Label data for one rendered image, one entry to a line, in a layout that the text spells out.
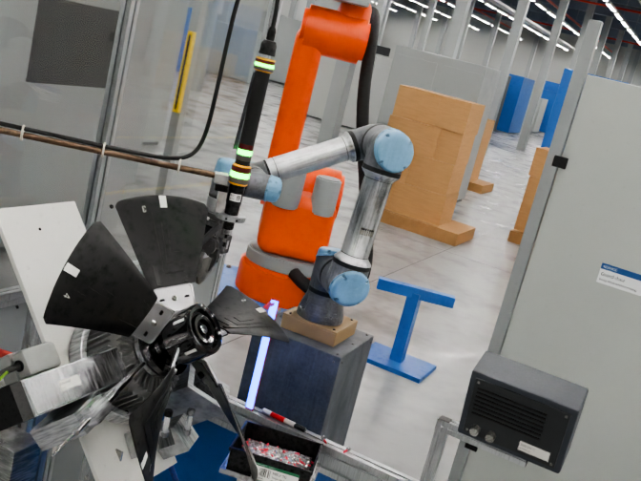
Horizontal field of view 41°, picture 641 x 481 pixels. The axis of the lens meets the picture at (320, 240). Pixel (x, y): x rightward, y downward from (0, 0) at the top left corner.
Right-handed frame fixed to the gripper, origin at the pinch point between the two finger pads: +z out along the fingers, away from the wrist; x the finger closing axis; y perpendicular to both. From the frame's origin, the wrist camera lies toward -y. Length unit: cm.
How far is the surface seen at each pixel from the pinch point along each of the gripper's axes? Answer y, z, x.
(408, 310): 305, 72, 22
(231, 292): -13.1, -5.1, -18.2
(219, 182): -39, -37, -22
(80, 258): -70, -20, -14
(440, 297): 311, 58, 6
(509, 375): -3, -9, -91
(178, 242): -36.7, -19.7, -14.0
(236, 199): -37, -34, -26
